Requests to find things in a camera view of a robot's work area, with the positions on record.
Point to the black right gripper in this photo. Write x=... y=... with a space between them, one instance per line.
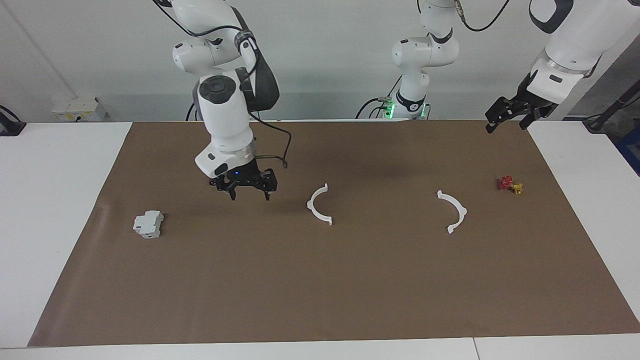
x=247 y=177

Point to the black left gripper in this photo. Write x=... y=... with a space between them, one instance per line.
x=520 y=102

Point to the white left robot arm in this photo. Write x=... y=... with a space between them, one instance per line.
x=425 y=50

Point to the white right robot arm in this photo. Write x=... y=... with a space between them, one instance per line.
x=225 y=115

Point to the black stand pole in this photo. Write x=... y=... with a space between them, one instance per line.
x=607 y=112

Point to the white circuit breaker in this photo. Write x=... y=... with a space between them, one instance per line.
x=148 y=224

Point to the brown paper table mat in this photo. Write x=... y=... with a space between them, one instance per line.
x=320 y=280

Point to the blue box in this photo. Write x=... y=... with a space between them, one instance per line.
x=631 y=150

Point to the white wall socket box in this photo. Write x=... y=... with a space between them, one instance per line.
x=80 y=109

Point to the black clamp mount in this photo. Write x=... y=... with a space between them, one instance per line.
x=10 y=125

